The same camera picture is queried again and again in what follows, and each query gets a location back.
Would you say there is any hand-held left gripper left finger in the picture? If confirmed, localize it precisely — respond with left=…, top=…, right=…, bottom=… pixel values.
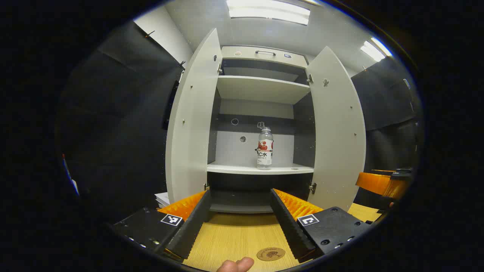
left=110, top=190, right=212, bottom=261

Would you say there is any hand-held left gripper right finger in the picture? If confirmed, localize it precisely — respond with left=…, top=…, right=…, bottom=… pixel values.
left=270, top=188, right=373, bottom=264

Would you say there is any round brown coaster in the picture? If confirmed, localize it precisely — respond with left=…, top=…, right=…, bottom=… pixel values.
left=256, top=247, right=286, bottom=261

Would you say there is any grey cabinet door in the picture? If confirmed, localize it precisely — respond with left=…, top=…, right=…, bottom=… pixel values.
left=306, top=46, right=366, bottom=211
left=165, top=28, right=223, bottom=204

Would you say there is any clear bottle with red label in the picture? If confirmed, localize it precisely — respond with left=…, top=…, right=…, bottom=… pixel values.
left=256, top=127, right=274, bottom=170

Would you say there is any grey cabinet with shelves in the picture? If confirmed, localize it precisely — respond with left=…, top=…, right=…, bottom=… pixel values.
left=206, top=45, right=316, bottom=214

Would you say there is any white paper stack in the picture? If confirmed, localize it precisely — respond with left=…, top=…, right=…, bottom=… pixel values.
left=154, top=192, right=171, bottom=209

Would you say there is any small rectangular ceiling light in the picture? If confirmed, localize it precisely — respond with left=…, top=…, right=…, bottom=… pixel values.
left=360, top=37, right=394, bottom=63

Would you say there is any large rectangular ceiling light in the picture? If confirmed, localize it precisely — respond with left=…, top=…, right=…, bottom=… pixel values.
left=226, top=0, right=311, bottom=26

